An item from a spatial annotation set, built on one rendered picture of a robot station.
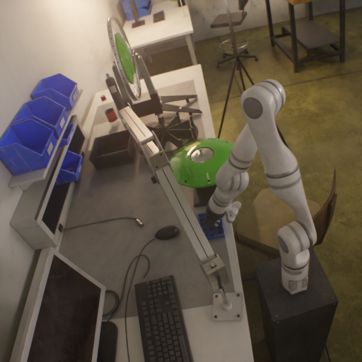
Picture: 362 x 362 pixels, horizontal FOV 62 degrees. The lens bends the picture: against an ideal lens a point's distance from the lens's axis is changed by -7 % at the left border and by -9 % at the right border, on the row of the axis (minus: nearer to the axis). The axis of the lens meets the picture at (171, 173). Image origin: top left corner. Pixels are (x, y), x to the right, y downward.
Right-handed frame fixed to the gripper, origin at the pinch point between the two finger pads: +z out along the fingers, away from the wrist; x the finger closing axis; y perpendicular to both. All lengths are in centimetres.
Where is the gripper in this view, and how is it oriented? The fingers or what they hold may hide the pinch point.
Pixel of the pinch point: (212, 229)
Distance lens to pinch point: 133.6
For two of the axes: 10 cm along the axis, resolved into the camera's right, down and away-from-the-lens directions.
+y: -8.6, -4.7, 1.8
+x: -4.9, 6.8, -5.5
